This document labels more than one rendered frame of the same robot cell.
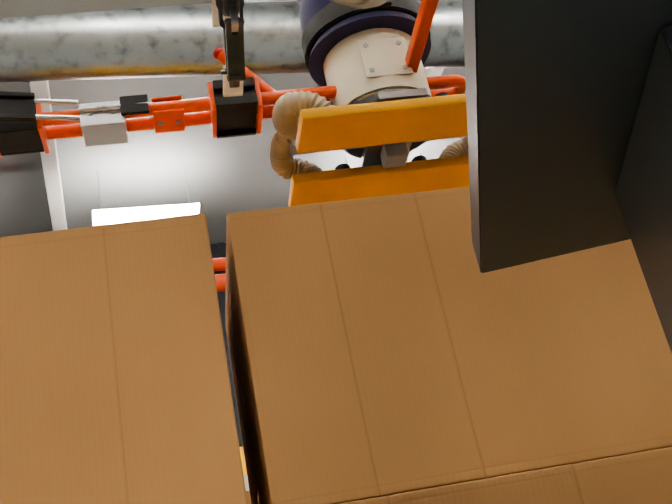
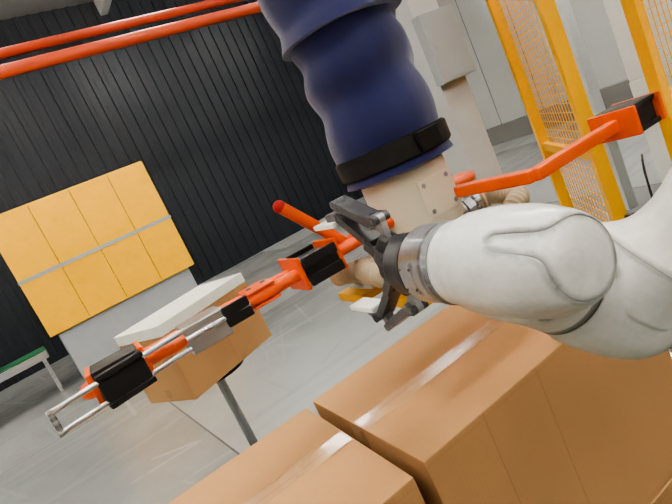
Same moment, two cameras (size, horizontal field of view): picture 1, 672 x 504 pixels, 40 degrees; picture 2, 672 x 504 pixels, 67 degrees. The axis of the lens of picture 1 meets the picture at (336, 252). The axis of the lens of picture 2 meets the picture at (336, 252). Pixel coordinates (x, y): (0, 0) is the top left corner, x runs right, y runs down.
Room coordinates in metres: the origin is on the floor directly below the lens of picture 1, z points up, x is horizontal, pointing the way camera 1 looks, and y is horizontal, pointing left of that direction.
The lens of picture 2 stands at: (0.43, 0.28, 1.41)
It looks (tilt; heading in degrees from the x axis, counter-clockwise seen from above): 10 degrees down; 346
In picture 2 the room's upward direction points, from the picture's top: 25 degrees counter-clockwise
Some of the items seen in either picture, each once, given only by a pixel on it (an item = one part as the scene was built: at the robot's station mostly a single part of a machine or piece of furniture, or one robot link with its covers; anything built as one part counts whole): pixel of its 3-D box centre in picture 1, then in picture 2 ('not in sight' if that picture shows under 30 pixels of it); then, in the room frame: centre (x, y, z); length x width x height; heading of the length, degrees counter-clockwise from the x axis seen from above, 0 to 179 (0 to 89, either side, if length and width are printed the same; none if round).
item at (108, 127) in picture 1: (104, 123); (204, 329); (1.26, 0.33, 1.24); 0.07 x 0.07 x 0.04; 11
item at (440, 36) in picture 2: not in sight; (444, 45); (2.46, -1.04, 1.62); 0.20 x 0.05 x 0.30; 101
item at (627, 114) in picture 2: not in sight; (626, 118); (1.15, -0.47, 1.25); 0.09 x 0.08 x 0.05; 11
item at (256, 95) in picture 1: (234, 108); (312, 263); (1.30, 0.12, 1.25); 0.10 x 0.08 x 0.06; 11
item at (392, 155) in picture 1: (393, 148); not in sight; (1.35, -0.13, 1.14); 0.04 x 0.04 x 0.05; 11
